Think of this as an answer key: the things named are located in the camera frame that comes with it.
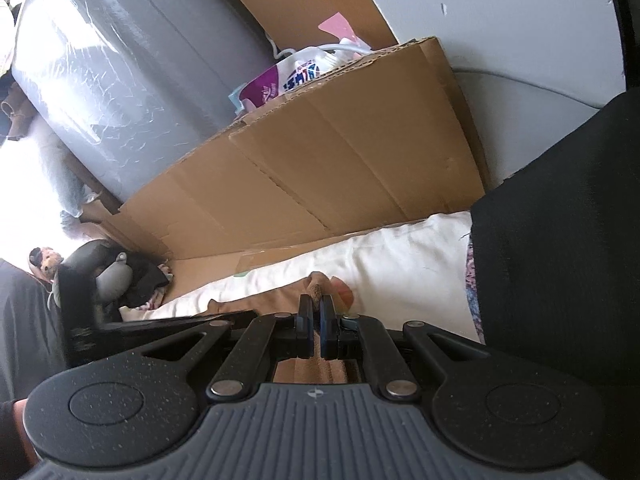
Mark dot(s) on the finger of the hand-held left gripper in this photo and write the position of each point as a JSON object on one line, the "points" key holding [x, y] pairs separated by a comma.
{"points": [[150, 327]]}

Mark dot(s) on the light blue cup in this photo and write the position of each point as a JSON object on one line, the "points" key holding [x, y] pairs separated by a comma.
{"points": [[239, 100]]}

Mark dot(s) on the flattened cardboard sheet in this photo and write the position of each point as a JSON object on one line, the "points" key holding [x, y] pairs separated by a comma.
{"points": [[325, 160]]}

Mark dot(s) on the purple white plastic bag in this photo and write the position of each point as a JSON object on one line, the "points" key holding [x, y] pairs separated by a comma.
{"points": [[280, 80]]}

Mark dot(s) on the black folded garment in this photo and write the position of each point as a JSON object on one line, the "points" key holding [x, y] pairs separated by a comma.
{"points": [[560, 260]]}

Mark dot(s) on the person's left forearm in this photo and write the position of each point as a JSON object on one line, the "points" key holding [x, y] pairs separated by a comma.
{"points": [[24, 425]]}

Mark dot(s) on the cream printed bedsheet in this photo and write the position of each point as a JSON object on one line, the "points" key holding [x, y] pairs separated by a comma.
{"points": [[400, 260]]}

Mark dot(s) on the dark grey pillow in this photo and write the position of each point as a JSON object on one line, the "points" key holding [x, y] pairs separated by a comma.
{"points": [[25, 330]]}

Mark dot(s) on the grey plastic-wrapped mattress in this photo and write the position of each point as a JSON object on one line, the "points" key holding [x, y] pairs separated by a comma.
{"points": [[125, 60]]}

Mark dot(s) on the brown plush toy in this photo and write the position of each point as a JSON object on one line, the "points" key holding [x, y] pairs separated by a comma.
{"points": [[47, 262]]}

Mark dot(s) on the pink paper piece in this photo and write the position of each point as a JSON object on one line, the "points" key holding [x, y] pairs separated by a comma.
{"points": [[337, 27]]}

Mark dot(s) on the purple plaid cloth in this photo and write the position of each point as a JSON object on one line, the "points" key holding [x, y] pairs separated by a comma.
{"points": [[472, 280]]}

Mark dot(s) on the brown t-shirt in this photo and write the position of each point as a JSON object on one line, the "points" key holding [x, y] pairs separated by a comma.
{"points": [[280, 300]]}

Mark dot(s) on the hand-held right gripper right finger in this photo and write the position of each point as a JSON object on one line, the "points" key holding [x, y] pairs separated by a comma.
{"points": [[327, 330]]}

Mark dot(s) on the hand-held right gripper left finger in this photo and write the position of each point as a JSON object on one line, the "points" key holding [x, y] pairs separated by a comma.
{"points": [[305, 330]]}

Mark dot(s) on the white plastic-wrapped pillow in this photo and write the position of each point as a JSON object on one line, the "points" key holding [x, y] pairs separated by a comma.
{"points": [[60, 175]]}

